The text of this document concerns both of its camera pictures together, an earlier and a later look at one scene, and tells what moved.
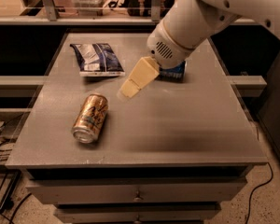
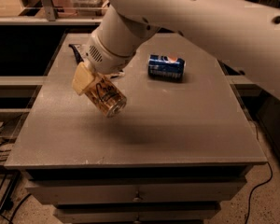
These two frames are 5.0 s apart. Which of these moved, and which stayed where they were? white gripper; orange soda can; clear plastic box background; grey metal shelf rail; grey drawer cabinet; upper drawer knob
Moved: orange soda can; white gripper
Stayed: grey metal shelf rail; clear plastic box background; upper drawer knob; grey drawer cabinet
